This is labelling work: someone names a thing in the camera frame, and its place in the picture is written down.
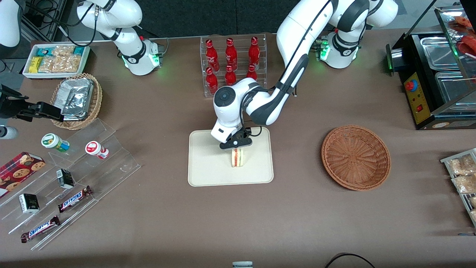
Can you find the small blue object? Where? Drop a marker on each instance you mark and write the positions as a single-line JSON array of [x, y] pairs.
[[465, 234]]

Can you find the teal snack packet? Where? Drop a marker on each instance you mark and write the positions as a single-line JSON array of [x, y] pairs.
[[79, 50], [44, 52]]

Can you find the Snickers chocolate bar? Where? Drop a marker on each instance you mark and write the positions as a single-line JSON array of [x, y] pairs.
[[40, 229], [74, 199]]

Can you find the yellow snack packet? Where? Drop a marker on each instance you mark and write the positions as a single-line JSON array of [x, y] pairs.
[[35, 65]]

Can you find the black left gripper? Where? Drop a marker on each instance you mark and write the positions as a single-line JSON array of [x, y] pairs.
[[243, 134]]

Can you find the small grey white object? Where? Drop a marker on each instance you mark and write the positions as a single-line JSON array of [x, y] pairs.
[[242, 264]]

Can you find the clear bag of nuts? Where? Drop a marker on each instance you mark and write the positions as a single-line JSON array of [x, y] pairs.
[[67, 64], [46, 65], [63, 50]]

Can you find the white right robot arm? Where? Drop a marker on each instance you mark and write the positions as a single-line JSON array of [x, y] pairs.
[[128, 52]]

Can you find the black food warmer machine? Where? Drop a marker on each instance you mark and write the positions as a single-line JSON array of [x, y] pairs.
[[418, 100]]

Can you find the steel food pan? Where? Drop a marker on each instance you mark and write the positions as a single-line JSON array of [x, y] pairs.
[[452, 89], [440, 52]]

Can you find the small black drink carton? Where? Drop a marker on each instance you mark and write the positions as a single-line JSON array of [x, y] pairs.
[[29, 203], [66, 178]]

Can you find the round brown wicker basket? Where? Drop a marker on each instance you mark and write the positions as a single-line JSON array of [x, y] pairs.
[[355, 158]]

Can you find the clear bag of crackers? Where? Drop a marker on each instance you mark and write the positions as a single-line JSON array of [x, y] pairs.
[[473, 216], [465, 184], [461, 165], [473, 202]]

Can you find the silver foil packet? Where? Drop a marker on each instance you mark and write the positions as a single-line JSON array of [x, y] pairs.
[[74, 83], [76, 102]]

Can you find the cream plastic serving tray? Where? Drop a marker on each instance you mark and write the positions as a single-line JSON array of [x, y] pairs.
[[208, 163]]

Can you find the clear acrylic stepped stand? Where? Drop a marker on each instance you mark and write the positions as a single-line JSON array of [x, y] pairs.
[[111, 163]]

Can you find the red lid white cup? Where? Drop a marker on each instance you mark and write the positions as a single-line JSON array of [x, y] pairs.
[[95, 149]]

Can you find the clear acrylic bottle rack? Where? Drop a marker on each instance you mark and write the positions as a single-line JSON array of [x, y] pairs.
[[202, 63]]

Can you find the red cola bottle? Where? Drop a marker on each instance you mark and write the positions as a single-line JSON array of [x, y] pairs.
[[231, 56], [212, 82], [230, 76], [251, 72], [212, 56], [254, 54]]

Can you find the white rectangular snack bin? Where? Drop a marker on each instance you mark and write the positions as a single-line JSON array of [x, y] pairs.
[[84, 59]]

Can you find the grey snack bag tray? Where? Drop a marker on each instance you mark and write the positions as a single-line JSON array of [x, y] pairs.
[[448, 160]]

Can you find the red food in warmer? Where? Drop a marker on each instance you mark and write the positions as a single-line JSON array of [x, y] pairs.
[[468, 46]]

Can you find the green lid white cup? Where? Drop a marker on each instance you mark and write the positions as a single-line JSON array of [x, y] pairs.
[[52, 141]]

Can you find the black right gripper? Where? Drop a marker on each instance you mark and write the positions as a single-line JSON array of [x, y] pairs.
[[12, 108]]

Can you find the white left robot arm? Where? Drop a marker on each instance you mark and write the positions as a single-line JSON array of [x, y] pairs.
[[301, 33]]

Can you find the light wicker basket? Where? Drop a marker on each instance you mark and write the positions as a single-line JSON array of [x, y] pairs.
[[96, 100]]

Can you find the triangular sandwich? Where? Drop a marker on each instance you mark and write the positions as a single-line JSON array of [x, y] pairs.
[[238, 158]]

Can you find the red plaid cookie box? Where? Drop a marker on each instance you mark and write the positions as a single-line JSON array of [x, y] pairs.
[[18, 171]]

